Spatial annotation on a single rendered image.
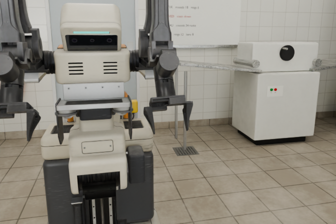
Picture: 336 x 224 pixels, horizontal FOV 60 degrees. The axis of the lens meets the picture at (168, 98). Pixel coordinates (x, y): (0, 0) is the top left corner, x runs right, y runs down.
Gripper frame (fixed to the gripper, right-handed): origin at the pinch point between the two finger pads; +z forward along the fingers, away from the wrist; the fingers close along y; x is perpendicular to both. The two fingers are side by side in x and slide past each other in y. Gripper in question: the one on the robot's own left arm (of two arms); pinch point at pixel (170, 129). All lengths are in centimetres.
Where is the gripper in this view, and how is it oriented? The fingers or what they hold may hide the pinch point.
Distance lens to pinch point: 84.8
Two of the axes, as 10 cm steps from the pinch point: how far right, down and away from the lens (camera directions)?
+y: 9.8, -0.8, 1.6
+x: -1.3, 3.1, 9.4
